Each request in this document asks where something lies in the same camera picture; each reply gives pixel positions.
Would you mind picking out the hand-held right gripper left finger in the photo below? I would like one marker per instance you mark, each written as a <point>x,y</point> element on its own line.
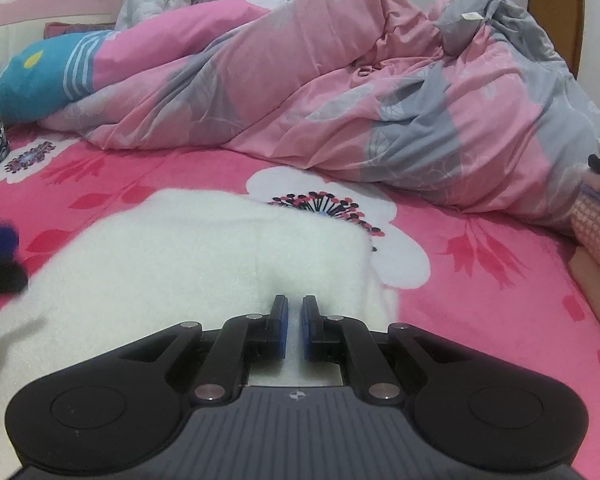
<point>281,330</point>

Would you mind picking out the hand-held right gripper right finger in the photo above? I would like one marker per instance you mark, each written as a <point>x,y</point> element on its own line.
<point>307,330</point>

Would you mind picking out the white fleece sweater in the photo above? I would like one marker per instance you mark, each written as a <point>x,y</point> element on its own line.
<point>190,270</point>

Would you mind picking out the blue striped pillow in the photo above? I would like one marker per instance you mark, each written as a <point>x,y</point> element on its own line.
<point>40,80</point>

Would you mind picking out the pink floral bed sheet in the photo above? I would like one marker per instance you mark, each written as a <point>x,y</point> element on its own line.
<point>480,290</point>

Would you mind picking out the pink white headboard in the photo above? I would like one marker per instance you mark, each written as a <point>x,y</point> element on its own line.
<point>25,30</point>

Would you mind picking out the maroon pillow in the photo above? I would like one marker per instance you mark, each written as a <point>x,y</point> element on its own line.
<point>77,29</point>

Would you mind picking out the pink grey floral quilt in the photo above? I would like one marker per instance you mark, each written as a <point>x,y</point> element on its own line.
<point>355,100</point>

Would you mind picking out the brown wooden door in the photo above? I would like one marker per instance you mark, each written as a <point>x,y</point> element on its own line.
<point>557,15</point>

